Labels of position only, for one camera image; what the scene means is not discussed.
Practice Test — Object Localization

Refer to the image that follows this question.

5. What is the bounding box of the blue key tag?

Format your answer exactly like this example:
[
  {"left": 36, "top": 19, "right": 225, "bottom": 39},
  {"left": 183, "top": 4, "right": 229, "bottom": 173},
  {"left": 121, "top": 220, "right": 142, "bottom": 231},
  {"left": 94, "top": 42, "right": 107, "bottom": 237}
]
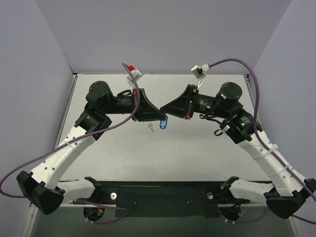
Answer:
[{"left": 159, "top": 116, "right": 168, "bottom": 130}]

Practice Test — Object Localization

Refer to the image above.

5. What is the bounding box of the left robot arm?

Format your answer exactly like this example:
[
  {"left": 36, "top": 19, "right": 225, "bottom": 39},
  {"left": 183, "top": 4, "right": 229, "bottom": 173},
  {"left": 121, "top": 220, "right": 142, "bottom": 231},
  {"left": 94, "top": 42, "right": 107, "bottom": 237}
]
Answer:
[{"left": 17, "top": 81, "right": 166, "bottom": 215}]

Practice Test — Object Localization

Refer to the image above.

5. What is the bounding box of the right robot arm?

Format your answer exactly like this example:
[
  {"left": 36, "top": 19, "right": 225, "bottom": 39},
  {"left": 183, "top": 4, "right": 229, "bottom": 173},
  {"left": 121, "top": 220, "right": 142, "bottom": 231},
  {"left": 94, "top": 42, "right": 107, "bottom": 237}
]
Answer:
[{"left": 160, "top": 82, "right": 316, "bottom": 219}]

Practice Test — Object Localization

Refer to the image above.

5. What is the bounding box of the silver key on table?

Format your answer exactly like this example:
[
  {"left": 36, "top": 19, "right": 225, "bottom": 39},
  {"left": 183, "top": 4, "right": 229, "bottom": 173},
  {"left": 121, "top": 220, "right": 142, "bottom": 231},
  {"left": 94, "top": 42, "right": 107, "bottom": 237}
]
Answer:
[{"left": 148, "top": 123, "right": 154, "bottom": 132}]

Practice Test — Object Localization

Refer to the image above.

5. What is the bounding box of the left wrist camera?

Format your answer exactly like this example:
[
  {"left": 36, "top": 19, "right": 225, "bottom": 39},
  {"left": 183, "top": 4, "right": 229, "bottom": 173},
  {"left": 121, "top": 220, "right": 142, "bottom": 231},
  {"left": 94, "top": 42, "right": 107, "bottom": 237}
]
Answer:
[{"left": 127, "top": 65, "right": 143, "bottom": 90}]

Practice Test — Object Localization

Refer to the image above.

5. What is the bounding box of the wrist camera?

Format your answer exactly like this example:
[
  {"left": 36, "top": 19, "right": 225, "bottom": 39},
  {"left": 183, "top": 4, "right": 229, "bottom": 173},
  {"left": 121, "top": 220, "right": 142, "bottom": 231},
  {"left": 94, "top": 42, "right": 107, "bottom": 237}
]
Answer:
[
  {"left": 191, "top": 64, "right": 210, "bottom": 90},
  {"left": 127, "top": 65, "right": 143, "bottom": 90}
]

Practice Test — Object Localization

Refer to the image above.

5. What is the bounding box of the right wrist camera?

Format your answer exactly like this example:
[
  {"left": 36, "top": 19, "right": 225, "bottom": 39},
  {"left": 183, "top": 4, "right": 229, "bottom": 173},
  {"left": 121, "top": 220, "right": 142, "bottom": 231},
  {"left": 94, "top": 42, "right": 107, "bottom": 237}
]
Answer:
[{"left": 191, "top": 64, "right": 210, "bottom": 90}]

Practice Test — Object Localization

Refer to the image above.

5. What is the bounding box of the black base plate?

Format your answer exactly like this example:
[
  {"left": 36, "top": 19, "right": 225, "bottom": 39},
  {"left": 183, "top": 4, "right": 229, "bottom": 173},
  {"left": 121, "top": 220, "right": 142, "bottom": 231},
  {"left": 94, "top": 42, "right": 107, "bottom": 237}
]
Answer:
[{"left": 43, "top": 180, "right": 282, "bottom": 219}]

